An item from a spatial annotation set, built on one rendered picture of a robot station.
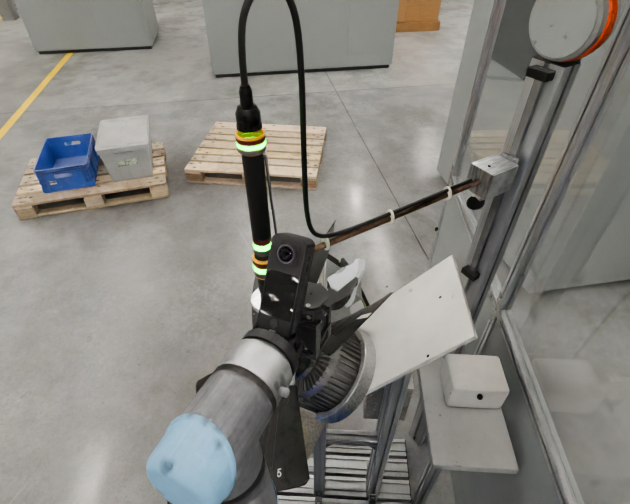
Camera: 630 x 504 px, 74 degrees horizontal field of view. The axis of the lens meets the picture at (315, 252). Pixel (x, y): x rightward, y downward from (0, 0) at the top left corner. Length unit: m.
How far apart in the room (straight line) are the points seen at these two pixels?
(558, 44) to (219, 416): 0.94
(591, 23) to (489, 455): 1.09
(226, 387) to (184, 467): 0.08
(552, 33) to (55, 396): 2.66
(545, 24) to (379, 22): 5.59
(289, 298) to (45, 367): 2.53
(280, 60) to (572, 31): 5.61
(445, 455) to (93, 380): 1.98
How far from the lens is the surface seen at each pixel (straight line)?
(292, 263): 0.45
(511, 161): 1.14
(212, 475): 0.39
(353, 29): 6.53
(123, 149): 3.83
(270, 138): 4.37
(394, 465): 2.18
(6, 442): 2.75
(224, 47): 6.38
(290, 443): 0.99
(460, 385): 1.37
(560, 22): 1.06
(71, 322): 3.08
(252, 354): 0.44
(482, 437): 1.43
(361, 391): 1.11
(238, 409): 0.41
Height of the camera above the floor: 2.09
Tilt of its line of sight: 42 degrees down
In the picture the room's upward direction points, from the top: straight up
